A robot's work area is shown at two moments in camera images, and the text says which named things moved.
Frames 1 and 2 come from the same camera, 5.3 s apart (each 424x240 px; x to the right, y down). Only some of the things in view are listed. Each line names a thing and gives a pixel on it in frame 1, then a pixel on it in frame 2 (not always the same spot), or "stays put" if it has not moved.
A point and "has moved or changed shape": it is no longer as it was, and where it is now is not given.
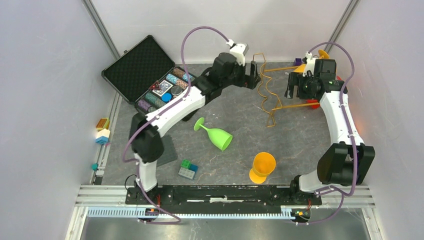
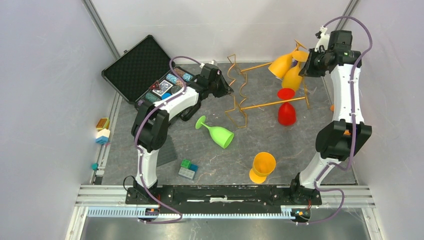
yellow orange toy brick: (103, 123) stays put
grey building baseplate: (169, 153) stays put
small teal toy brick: (94, 166) stays put
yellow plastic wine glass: (264, 164) stays put
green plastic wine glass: (220, 138) stays put
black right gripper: (295, 79) → (307, 70)
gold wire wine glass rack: (271, 102) → (238, 81)
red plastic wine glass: (316, 106) → (287, 115)
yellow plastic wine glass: (323, 54) has moved or changed shape
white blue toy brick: (102, 136) stays put
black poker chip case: (145, 75) stays put
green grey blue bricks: (187, 170) stays put
